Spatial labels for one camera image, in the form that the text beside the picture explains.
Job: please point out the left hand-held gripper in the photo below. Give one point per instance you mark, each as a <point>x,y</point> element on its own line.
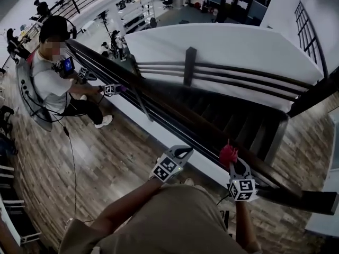
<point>165,169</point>

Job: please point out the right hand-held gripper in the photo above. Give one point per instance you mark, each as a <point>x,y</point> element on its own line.
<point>242,189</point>

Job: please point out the pink cloth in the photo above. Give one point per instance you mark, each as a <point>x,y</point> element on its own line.
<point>228,153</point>

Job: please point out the dark wooden handrail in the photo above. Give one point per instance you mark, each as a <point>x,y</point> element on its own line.
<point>159,102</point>

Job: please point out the purple cloth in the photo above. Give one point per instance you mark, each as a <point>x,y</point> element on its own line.
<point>122,88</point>

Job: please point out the person's left forearm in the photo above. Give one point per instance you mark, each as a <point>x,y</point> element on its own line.
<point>127,210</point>

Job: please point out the person's right forearm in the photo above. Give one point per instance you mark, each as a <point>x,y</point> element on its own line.
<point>246,226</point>

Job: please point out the person's white shoe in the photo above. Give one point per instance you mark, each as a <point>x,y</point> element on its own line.
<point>189,182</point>

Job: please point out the dark wooden staircase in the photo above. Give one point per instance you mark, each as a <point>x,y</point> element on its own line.
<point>238,126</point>

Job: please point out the black waist device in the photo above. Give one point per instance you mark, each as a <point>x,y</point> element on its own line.
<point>225,219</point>

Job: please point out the person's olive shirt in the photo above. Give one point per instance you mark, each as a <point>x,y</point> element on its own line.
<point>172,221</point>

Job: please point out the dark wooden stair banister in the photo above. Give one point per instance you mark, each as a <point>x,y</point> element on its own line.
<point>189,67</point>

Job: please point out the short black metal balustrade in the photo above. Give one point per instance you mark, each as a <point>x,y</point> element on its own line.
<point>310,38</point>

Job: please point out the black-framed glass room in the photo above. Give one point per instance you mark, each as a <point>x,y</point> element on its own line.
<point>238,1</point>

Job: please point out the white metal rack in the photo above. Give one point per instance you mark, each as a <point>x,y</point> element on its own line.
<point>16,221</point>

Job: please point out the long black metal balustrade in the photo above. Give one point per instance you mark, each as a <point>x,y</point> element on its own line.
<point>79,1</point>

